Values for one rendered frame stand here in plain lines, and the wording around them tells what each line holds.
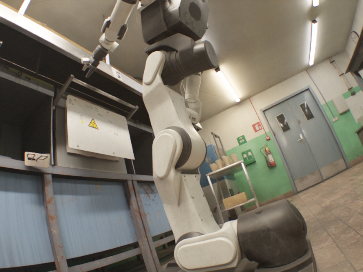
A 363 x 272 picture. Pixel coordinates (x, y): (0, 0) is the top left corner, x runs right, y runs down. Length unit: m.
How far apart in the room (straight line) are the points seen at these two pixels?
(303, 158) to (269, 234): 4.24
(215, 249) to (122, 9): 1.01
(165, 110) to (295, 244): 0.59
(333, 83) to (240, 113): 2.46
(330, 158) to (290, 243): 4.33
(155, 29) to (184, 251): 0.83
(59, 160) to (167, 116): 0.84
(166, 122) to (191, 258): 0.45
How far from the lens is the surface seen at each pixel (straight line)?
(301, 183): 4.73
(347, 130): 5.03
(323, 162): 4.81
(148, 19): 0.96
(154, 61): 0.81
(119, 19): 1.05
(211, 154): 3.97
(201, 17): 0.98
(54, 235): 1.22
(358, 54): 1.37
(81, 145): 1.34
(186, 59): 0.77
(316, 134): 4.87
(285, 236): 0.56
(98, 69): 1.55
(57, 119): 1.48
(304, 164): 4.74
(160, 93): 0.75
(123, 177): 1.68
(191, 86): 1.01
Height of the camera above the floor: 0.41
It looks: 21 degrees up
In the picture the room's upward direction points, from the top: 18 degrees counter-clockwise
